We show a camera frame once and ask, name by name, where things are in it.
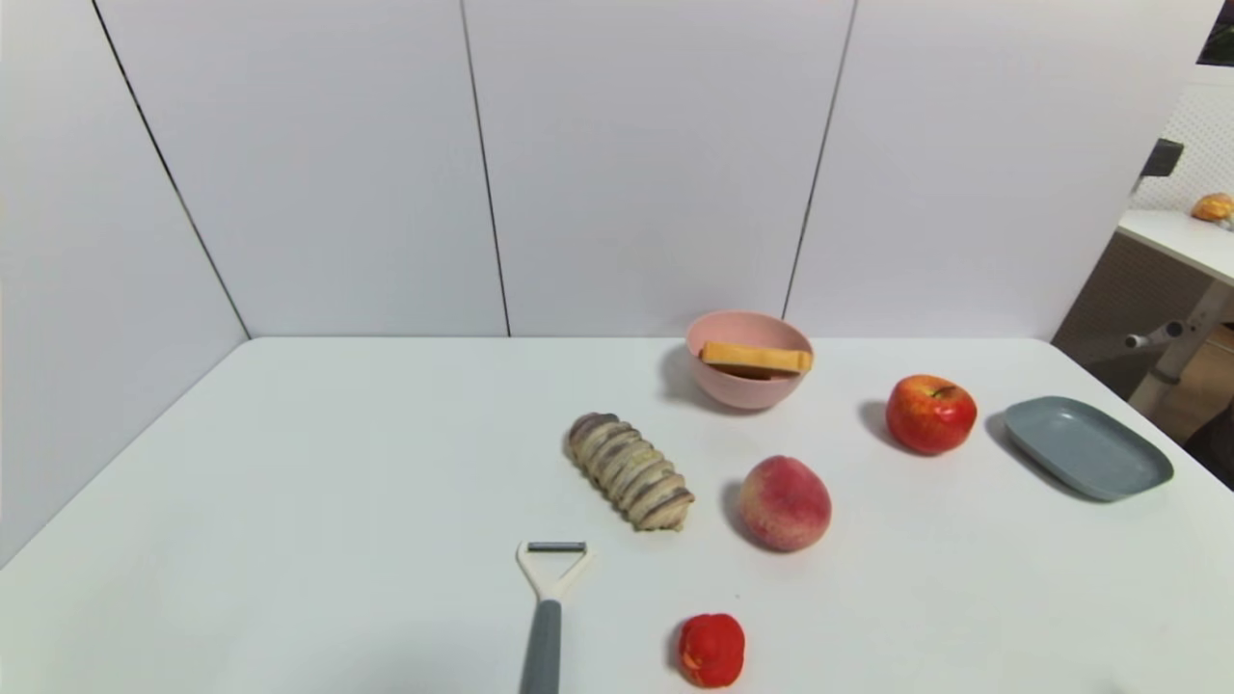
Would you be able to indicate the pink-yellow peach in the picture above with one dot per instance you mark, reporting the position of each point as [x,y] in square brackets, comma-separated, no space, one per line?
[786,506]

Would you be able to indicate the white table leg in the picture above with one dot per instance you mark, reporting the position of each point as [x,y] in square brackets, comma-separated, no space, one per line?
[1181,347]

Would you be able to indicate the dark corner object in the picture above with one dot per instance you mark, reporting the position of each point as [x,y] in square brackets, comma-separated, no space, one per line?
[1220,39]

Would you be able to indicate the pink bowl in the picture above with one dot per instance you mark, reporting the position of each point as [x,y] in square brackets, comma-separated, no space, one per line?
[747,393]

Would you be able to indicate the black box on stand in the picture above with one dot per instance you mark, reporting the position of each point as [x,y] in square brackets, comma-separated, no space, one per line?
[1162,157]

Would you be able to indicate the red apple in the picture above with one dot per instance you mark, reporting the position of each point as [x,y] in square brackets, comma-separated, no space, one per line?
[927,416]

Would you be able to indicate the white background table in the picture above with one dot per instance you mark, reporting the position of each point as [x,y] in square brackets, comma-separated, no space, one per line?
[1181,239]

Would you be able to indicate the grey rectangular tray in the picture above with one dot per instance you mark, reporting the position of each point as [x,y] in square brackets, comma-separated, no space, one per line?
[1089,448]

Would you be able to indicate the orange bread roll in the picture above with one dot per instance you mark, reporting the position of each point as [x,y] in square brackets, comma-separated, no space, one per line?
[1213,206]

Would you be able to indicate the toast slice with orange crust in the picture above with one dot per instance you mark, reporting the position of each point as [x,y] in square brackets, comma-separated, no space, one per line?
[757,358]

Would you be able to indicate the twisted brown striped bread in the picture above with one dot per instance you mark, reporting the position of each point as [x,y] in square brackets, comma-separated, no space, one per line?
[631,472]

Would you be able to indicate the small red tomato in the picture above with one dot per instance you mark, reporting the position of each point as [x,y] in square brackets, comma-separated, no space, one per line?
[713,652]

